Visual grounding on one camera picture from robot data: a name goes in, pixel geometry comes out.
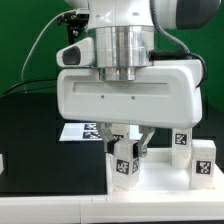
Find black cables on table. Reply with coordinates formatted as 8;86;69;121
0;78;58;100

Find white block at left edge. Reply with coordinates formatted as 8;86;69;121
0;154;4;175

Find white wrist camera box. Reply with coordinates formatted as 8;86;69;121
56;37;95;68

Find white right fence rail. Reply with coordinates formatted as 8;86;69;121
214;165;224;190

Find grey camera cable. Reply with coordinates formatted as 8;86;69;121
20;12;69;83

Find white tag sheet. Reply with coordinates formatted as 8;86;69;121
59;123;102;142

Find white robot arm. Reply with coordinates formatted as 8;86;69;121
57;0;221;157

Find black camera on stand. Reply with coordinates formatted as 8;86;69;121
57;11;89;40

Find white front fence rail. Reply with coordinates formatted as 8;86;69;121
0;191;224;224

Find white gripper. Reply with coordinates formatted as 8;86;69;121
57;60;202;158

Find white square table top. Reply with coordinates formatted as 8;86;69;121
106;148;219;193

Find grey corrugated arm cable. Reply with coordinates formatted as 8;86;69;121
149;0;208;88

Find white fence rail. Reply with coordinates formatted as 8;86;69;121
214;165;224;190
0;191;224;224

